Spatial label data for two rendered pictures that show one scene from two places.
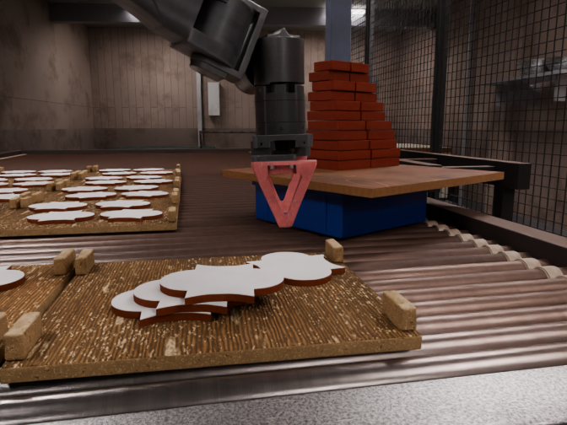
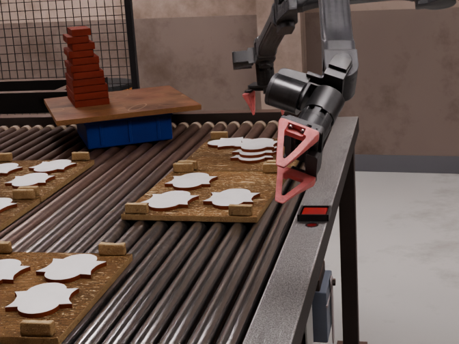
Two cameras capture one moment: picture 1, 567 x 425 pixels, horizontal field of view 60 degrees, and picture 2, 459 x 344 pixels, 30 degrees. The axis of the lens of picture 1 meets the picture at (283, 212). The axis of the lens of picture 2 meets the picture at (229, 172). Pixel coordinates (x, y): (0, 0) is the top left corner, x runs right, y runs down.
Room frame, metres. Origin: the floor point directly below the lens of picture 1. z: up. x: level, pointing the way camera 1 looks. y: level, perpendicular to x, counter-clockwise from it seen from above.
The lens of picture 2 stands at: (-0.39, 2.47, 1.57)
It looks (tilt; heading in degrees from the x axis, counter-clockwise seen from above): 15 degrees down; 294
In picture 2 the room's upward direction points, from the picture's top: 4 degrees counter-clockwise
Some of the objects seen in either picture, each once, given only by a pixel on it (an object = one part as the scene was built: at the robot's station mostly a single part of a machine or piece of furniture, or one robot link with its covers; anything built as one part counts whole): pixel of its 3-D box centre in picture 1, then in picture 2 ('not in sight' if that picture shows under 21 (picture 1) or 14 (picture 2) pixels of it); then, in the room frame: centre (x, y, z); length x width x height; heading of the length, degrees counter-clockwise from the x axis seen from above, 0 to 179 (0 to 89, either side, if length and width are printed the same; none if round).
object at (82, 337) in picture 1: (218, 297); (246, 155); (0.62, 0.09, 0.93); 0.41 x 0.35 x 0.02; 100
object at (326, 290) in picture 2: not in sight; (311, 306); (0.19, 0.78, 0.77); 0.14 x 0.11 x 0.18; 101
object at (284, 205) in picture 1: (281, 177); (256, 99); (0.60, 0.00, 1.09); 0.07 x 0.07 x 0.09; 2
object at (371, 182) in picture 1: (359, 174); (118, 104); (1.23, -0.19, 1.03); 0.50 x 0.50 x 0.02; 40
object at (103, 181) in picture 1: (126, 180); not in sight; (1.90, 0.61, 0.94); 0.41 x 0.35 x 0.04; 101
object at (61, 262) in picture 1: (65, 261); (183, 167); (0.71, 0.33, 0.95); 0.06 x 0.02 x 0.03; 9
